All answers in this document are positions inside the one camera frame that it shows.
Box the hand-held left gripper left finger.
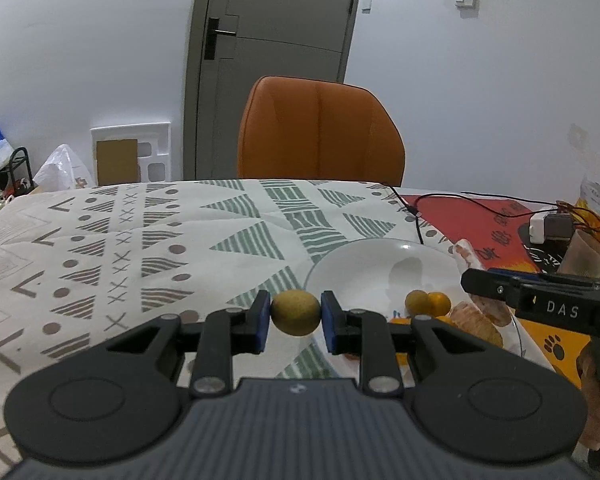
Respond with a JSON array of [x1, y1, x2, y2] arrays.
[[107, 290, 272, 397]]

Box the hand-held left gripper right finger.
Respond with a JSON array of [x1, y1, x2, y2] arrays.
[[320, 290, 483, 397]]

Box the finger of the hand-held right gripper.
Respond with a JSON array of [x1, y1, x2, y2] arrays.
[[461, 267, 518, 312]]

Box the yellow-green round fruit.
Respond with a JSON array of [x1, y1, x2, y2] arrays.
[[271, 290, 322, 337]]

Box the peeled tangerine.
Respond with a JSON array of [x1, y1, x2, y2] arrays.
[[450, 302, 503, 348]]

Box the white plate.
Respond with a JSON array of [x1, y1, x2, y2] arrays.
[[304, 237, 523, 363]]

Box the olive green kumquat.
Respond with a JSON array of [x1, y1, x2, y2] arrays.
[[405, 290, 431, 317]]

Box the frosted cup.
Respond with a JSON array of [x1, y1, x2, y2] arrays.
[[559, 232, 600, 278]]

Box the red and yellow printed cloth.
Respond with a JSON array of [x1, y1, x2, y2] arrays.
[[395, 191, 600, 391]]

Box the grey power adapter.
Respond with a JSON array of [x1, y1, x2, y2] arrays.
[[545, 212, 573, 241]]

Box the patterned white tablecloth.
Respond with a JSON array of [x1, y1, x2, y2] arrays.
[[0, 178, 556, 480]]

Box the orange leather chair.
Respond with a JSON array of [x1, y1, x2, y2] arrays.
[[236, 76, 406, 187]]

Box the brown cardboard piece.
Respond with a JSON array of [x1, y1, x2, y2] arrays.
[[96, 138, 141, 186]]

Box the white foam packaging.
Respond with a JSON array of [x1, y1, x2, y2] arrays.
[[90, 121, 173, 187]]

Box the white plastic bag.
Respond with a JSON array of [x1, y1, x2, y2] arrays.
[[32, 144, 96, 191]]

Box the grey door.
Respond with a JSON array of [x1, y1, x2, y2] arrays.
[[182, 0, 366, 181]]

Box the black shoe rack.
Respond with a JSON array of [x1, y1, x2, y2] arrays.
[[0, 147, 35, 201]]

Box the black cable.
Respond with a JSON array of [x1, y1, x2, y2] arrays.
[[382, 185, 556, 246]]

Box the black door handle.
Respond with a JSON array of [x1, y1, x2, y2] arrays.
[[204, 16, 238, 60]]

